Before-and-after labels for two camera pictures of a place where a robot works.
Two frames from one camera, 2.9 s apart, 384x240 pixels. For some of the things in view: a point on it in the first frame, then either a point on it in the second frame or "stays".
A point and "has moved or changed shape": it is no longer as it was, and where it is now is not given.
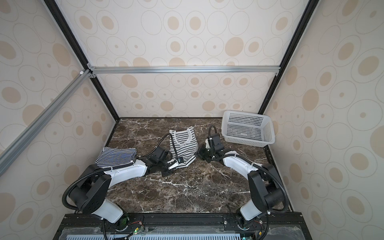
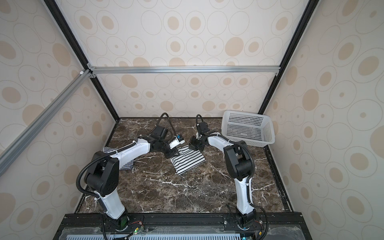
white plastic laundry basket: (247, 128) stays
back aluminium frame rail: (93, 71) stays
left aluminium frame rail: (13, 147) stays
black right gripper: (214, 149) to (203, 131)
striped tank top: (186, 146) has moved or changed shape
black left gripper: (166, 174) to (172, 153)
